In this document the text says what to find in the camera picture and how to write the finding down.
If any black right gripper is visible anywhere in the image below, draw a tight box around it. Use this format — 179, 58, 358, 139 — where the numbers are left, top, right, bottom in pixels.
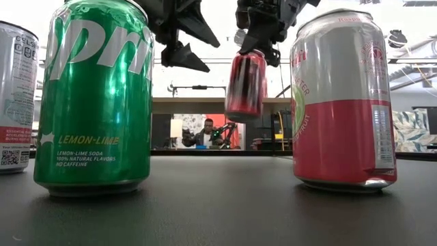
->
235, 0, 298, 68

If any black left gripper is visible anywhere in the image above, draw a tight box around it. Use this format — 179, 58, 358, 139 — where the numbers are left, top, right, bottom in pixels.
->
135, 0, 221, 73

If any white Celsius can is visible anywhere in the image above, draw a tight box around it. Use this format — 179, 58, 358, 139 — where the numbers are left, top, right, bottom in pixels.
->
0, 20, 40, 175

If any wooden shelf with black legs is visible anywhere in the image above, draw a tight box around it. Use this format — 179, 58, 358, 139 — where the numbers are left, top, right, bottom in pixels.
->
151, 96, 294, 153

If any black bar stand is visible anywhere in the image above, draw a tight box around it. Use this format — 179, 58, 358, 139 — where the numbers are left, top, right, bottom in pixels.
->
167, 81, 228, 98

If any orange panel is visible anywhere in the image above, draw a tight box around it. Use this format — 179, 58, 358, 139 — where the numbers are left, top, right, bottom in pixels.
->
204, 113, 242, 150

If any person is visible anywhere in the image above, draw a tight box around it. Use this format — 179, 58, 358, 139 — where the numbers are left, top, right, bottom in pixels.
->
182, 118, 226, 150

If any silver and pink seltzer can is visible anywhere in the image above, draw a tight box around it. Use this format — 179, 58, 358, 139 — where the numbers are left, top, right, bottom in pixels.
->
289, 8, 398, 193

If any green Sprite can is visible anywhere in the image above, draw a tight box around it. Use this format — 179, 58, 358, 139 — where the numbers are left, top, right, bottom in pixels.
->
33, 0, 155, 198

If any black ceiling fixture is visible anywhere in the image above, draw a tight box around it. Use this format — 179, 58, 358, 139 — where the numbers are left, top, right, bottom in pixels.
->
387, 29, 409, 49

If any black table mat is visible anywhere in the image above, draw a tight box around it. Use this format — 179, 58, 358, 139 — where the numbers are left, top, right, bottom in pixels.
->
0, 155, 437, 246

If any leaf-patterned sofa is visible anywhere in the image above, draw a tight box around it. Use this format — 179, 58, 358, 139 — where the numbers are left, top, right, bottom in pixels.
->
391, 108, 437, 154

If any black aluminium table frame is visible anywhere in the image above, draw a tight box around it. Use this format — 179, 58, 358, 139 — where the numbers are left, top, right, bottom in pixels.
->
29, 148, 437, 161

